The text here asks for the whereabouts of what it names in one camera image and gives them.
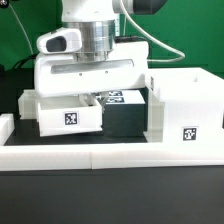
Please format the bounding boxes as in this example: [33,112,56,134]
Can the white U-shaped fence frame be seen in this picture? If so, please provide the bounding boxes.
[0,114,224,171]

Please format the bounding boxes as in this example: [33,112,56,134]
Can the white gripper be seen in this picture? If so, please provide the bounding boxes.
[34,28,149,109]

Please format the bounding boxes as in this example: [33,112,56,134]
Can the white drawer tray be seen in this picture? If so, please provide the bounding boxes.
[18,90,39,120]
[36,96,102,136]

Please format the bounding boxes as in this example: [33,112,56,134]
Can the white drawer cabinet box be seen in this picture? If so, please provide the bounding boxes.
[144,68,224,145]

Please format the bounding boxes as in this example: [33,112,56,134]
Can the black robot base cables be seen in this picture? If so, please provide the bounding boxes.
[11,53,39,70]

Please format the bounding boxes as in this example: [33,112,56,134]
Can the white thin cable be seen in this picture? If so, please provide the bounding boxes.
[8,2,38,56]

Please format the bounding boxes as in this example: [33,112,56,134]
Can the grey camera cable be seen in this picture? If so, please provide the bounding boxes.
[119,0,186,64]

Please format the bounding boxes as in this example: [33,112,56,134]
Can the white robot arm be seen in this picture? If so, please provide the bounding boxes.
[34,0,149,97]

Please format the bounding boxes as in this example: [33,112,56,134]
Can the white fiducial marker sheet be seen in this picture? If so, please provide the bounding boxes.
[107,90,145,104]

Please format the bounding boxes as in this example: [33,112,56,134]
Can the white rear drawer tray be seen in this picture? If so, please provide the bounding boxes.
[18,90,39,120]

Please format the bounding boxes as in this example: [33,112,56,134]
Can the white front drawer tray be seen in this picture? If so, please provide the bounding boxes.
[36,96,102,136]

